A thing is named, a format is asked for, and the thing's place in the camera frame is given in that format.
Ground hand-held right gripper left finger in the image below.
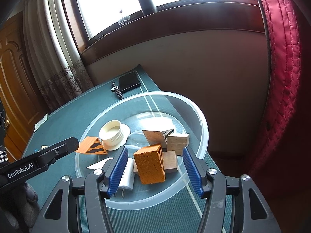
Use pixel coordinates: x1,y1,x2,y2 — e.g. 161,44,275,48
30,146,129,233

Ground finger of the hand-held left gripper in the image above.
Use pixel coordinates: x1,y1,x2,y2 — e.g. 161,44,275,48
40,137,79,168

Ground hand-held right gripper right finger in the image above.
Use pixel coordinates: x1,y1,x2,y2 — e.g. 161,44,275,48
182,146,282,233

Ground white charger plug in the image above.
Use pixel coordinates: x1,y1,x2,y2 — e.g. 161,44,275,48
117,158,136,198

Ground white piece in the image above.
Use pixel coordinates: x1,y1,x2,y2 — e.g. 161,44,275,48
86,157,114,171

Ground small orange black-striped block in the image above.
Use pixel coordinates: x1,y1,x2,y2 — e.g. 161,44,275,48
75,136,108,155

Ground brown wooden block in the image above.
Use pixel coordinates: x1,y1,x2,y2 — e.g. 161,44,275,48
133,150,179,174

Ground white round plastic lid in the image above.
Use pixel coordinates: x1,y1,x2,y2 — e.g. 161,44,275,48
99,120,130,151

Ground large orange block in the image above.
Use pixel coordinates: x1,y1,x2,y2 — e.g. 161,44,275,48
133,144,166,185

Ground light wooden cube block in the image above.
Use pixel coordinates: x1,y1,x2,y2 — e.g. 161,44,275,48
167,133,190,156

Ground white black-striped triangular block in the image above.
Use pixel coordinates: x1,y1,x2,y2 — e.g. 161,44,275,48
142,129,175,149

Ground clear plastic bowl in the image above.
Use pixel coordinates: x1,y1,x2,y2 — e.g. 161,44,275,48
74,91,209,210

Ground black eyeglasses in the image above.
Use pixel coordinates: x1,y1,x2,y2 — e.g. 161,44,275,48
111,82,124,99

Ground beige patterned curtain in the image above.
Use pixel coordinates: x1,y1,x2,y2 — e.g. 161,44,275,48
23,0,95,112

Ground brown wooden door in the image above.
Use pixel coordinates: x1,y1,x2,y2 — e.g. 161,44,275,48
0,12,48,156

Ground black rectangular case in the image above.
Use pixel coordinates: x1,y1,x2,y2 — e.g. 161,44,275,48
118,70,141,93

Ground red quilted jacket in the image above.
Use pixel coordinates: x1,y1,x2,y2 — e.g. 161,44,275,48
248,0,311,233

